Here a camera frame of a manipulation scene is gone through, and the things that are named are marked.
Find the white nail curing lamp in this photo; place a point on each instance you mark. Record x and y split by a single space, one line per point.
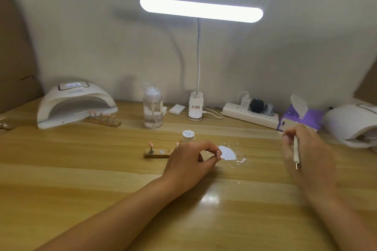
353 124
73 103

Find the small white box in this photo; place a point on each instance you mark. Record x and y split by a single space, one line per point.
177 109

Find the white charger plug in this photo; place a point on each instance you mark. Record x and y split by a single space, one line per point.
245 101

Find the person's right thumb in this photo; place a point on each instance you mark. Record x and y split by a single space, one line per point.
287 149

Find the grey plug adapter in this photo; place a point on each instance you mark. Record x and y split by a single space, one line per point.
268 109

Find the person's right hand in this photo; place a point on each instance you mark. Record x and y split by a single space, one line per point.
315 165

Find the clear pump bottle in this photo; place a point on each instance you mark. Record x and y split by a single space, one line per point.
153 109

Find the black plug adapter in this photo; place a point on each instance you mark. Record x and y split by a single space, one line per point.
257 105

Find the person's right forearm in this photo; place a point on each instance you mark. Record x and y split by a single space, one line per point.
347 224

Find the brown cardboard panel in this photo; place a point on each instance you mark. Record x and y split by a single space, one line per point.
16 53
367 81

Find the white clip desk lamp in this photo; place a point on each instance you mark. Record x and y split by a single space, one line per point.
200 9

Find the person's left thumb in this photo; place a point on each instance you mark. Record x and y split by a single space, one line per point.
209 158

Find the purple tissue pack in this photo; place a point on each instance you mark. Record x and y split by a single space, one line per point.
297 117

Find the white power strip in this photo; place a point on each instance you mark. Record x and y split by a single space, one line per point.
250 115

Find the small white gel jar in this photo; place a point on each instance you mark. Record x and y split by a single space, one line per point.
188 135

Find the white nail art pen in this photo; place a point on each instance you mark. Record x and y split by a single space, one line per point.
296 150

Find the person's left forearm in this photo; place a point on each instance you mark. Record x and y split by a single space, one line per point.
117 215

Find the person's left hand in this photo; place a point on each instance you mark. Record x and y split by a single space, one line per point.
185 162

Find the wooden nail tip holder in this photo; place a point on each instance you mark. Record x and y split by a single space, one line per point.
157 153
103 121

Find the pink nail tip on stand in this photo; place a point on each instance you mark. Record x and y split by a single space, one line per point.
151 147

